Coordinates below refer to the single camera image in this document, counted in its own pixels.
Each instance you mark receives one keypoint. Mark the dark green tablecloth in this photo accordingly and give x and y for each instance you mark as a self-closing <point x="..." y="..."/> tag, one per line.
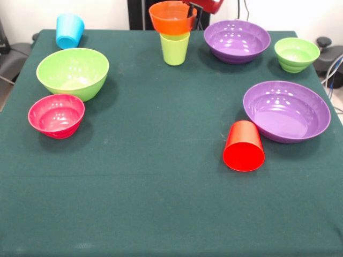
<point x="160" y="200"/>

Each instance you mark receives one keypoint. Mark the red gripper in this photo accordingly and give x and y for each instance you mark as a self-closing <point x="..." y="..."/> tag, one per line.
<point x="211" y="5"/>

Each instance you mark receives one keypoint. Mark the black chair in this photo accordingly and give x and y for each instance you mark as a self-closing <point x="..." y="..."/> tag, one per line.
<point x="13" y="60"/>
<point x="331" y="57"/>

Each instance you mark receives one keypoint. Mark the small green bowl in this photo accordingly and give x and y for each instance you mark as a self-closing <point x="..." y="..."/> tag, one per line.
<point x="296" y="57"/>

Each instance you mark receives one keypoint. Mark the blue cup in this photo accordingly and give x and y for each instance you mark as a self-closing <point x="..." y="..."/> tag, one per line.
<point x="68" y="32"/>

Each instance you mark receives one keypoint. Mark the yellow-green cup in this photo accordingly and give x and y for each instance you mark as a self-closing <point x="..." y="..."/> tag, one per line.
<point x="174" y="51"/>

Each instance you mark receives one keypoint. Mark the pink bowl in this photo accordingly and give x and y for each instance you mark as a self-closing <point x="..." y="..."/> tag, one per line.
<point x="56" y="120"/>

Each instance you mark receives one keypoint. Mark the large green bowl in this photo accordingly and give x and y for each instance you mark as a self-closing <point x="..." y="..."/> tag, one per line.
<point x="72" y="77"/>

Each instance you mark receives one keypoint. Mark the purple bowl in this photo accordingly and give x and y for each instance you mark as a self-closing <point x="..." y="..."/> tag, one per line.
<point x="286" y="115"/>
<point x="235" y="40"/>

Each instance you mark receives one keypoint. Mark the red cup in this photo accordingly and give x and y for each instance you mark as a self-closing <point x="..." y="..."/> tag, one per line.
<point x="244" y="158"/>

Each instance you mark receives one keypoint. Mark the orange bowl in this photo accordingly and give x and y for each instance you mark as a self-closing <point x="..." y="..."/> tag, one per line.
<point x="168" y="25"/>

